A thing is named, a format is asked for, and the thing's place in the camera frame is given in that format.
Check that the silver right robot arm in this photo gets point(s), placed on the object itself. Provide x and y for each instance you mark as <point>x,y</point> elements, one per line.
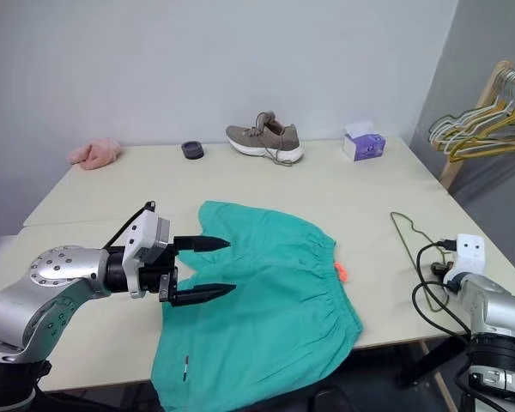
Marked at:
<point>493,309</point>

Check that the purple tissue box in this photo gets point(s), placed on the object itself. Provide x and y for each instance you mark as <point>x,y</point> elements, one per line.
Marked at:
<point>367,148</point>

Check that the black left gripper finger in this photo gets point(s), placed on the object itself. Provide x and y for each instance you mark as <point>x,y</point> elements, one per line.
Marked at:
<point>201,294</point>
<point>201,244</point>

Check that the dark rounded shape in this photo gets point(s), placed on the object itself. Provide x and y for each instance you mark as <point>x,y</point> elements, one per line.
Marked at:
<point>332,401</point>

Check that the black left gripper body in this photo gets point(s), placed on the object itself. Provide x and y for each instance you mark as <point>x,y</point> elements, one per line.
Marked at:
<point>159,270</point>

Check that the brown sneaker white sole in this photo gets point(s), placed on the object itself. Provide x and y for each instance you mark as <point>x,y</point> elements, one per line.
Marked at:
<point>262,139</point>

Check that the wooden table leg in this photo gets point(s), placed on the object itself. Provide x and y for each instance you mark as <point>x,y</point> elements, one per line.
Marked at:
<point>438,377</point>

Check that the orange tag on shorts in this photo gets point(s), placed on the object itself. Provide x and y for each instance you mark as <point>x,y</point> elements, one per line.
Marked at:
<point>341,272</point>

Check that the black table brace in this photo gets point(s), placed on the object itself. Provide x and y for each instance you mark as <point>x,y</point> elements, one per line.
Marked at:
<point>429,365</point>

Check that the pink fluffy cloth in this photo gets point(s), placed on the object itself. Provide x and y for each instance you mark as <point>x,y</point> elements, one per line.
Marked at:
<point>94,153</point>

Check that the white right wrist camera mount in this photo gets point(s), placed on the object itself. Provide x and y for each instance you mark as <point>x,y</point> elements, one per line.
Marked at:
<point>470,257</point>

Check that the green shorts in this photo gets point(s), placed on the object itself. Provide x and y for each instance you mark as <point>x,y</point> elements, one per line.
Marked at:
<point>262,300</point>

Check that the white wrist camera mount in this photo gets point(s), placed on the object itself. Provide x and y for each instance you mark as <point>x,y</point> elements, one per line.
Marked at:
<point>470,257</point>
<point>143,234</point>

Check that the black round container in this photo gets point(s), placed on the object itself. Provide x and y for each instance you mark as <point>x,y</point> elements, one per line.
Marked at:
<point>193,151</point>

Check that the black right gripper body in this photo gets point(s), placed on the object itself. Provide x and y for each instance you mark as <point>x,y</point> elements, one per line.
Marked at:
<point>438,269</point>

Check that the wooden clothes rack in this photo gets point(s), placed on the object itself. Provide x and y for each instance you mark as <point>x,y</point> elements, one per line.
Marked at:
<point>452,171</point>

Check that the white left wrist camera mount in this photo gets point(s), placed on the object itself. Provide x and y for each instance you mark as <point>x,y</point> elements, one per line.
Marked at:
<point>143,234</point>

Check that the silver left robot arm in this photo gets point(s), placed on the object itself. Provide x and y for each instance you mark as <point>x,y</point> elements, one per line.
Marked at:
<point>47,266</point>

